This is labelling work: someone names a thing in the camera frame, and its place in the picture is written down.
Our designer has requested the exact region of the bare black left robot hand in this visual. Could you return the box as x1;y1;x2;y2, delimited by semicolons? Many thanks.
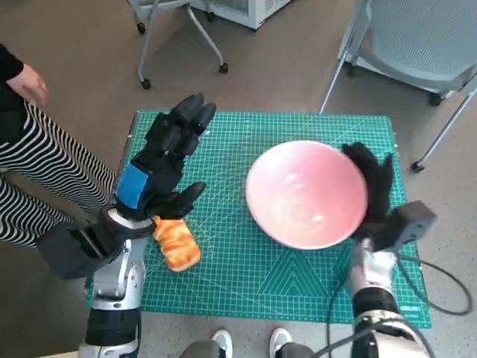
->
111;92;218;224

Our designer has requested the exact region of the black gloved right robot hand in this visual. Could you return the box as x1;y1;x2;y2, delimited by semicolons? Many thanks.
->
341;141;408;254

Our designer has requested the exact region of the pink bowl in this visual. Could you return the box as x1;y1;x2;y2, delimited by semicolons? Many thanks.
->
244;139;369;251

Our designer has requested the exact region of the orange striped toy bread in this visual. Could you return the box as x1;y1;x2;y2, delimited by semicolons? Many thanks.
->
153;215;203;273

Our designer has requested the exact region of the grey chair with castors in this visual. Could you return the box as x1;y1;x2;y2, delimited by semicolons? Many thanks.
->
128;0;230;90

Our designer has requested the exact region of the green cutting mat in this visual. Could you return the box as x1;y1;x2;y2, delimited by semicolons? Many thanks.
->
86;108;434;330

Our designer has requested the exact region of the person's hand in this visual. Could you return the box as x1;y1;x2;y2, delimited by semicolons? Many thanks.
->
6;62;51;108

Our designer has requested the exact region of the white cabinet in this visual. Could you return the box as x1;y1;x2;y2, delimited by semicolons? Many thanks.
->
189;0;290;31

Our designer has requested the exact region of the grey mesh chair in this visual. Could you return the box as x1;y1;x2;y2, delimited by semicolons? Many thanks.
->
319;0;477;173

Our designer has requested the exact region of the white shoe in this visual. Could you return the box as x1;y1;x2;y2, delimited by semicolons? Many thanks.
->
211;328;234;358
268;327;294;358

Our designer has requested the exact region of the grey leg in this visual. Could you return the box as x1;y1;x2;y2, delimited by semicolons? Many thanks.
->
178;339;225;358
277;342;318;358

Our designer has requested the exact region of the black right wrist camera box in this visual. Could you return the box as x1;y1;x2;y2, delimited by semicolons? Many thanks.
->
387;200;437;249

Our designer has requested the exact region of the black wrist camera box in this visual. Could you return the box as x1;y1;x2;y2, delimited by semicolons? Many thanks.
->
36;226;110;281
387;200;437;249

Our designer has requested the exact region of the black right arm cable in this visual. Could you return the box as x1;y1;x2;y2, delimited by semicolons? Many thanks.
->
312;253;473;358

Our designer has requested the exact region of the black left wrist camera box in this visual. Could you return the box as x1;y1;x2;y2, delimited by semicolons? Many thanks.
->
36;226;110;281

